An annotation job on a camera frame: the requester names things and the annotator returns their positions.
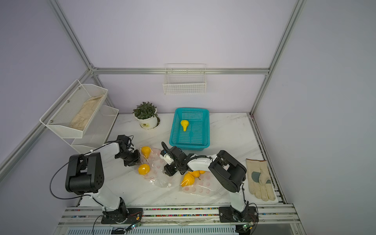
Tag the white mesh shelf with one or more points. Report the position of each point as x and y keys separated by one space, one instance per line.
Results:
x=98 y=130
x=58 y=117

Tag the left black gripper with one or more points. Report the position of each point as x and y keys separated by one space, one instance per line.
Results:
x=136 y=159

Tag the beige work glove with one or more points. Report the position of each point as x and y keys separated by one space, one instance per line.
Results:
x=259 y=180

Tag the beige cloth in shelf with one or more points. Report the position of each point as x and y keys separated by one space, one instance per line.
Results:
x=81 y=120

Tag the bright yellow pear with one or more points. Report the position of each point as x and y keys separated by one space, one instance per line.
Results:
x=184 y=123

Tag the aluminium rail with coloured beads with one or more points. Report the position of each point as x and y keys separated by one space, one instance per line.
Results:
x=182 y=215

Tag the teal plastic basket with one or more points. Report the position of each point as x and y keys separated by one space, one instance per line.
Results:
x=197 y=136

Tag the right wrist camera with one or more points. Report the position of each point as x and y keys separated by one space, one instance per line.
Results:
x=167 y=158

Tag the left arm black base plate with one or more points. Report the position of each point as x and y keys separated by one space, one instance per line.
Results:
x=129 y=216

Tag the orange yellow pear left bag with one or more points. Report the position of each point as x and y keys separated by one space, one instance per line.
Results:
x=146 y=152

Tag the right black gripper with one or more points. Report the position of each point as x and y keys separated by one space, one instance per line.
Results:
x=170 y=171

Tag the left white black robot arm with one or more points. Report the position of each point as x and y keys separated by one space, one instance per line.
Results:
x=85 y=173

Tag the clear zip-top bag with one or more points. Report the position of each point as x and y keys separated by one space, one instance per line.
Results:
x=156 y=176
x=206 y=185

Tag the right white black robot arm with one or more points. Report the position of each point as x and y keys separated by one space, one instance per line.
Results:
x=227 y=170

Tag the white mesh lower shelf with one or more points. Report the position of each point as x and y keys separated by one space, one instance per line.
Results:
x=98 y=130

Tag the white mesh upper shelf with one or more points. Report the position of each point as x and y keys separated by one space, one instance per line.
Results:
x=58 y=117

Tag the yellow pear right bag bottom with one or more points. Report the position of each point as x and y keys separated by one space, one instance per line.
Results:
x=188 y=180

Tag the potted green plant white pot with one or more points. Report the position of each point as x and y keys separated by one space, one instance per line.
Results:
x=146 y=115

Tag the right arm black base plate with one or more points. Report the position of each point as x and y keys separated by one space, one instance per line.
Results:
x=238 y=214

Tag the white wire wall basket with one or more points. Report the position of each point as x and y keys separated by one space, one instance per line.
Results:
x=184 y=79

